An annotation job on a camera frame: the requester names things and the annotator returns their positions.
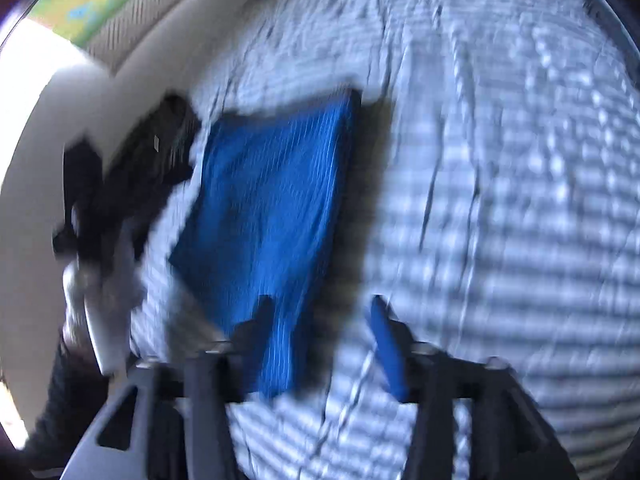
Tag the blue striped shirt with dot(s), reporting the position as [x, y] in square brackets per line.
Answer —
[265, 200]

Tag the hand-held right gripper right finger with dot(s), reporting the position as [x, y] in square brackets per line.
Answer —
[387, 350]

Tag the blue white striped bed quilt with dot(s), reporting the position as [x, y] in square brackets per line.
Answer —
[500, 185]

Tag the black crumpled garment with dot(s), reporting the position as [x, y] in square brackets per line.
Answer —
[155, 160]

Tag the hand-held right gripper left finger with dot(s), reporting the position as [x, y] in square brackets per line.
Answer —
[255, 330]

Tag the person's left forearm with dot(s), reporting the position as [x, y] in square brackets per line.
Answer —
[100, 310]

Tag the dark cloth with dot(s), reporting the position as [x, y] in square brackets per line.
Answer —
[55, 410]

